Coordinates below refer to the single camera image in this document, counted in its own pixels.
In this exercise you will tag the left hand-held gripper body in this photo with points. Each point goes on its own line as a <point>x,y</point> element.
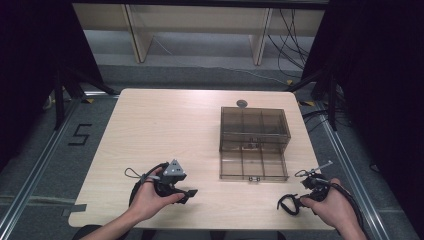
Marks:
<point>171,173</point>

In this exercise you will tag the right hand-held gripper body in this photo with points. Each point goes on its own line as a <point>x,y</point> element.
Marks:
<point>316,188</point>

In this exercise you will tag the person's right hand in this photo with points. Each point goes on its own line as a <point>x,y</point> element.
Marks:
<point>330,208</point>

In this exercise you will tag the person's left hand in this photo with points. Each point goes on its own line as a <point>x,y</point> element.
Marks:
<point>146,200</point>

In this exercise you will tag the transparent brown compartment box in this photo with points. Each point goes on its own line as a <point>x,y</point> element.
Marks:
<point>253,143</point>

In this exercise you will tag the yellow black hazard tape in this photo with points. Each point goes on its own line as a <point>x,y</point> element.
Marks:
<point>307,103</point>
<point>88,100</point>

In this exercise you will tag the black metal stand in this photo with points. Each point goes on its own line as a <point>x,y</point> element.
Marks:
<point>331,100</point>
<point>59,100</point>

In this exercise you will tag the grey round table grommet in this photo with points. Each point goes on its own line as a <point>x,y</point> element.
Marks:
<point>241,103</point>

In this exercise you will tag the person's dark clothing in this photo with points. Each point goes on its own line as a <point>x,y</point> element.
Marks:
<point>85,231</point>

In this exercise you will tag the black curtain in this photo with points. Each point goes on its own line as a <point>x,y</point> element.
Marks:
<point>376,83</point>
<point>36,66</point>

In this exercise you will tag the grey floor tape strip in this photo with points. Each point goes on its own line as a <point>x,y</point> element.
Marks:
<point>40,204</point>

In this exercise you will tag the light wooden shelf unit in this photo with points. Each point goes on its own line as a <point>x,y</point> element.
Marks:
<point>200,20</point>

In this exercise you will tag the aluminium floor rail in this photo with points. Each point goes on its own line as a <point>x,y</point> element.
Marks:
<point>356,180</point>
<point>36,166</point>

